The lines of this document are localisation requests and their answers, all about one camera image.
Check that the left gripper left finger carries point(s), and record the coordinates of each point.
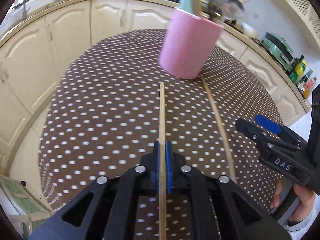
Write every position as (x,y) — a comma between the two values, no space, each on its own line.
(106,208)

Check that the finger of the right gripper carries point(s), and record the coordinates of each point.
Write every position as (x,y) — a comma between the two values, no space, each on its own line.
(262,137)
(268,124)

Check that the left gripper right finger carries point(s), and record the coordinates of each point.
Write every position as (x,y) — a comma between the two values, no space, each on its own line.
(219,209)

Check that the steel spoon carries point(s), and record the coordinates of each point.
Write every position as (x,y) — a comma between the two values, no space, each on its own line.
(234,10)

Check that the person's right hand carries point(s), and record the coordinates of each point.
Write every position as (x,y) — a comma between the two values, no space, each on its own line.
(303,212)

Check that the dark sauce bottle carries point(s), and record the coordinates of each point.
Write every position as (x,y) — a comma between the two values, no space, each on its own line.
(304,79)

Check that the red label sauce bottle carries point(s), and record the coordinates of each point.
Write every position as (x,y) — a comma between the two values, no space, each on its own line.
(308,87)

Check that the green yellow oil bottle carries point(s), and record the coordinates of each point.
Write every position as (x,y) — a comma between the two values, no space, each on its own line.
(298,67)

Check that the green electric cooker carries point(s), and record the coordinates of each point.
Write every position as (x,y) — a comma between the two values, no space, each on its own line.
(278,48)

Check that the white ceramic bowl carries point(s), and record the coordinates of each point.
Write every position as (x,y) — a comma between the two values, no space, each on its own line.
(249,31)

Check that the pink utensil holder cup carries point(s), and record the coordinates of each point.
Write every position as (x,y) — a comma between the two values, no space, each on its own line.
(188,43)

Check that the brown polka dot tablecloth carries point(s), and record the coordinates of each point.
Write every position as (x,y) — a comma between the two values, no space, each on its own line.
(104,117)

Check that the black gas stove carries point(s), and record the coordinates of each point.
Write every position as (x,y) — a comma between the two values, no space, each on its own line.
(147,15)

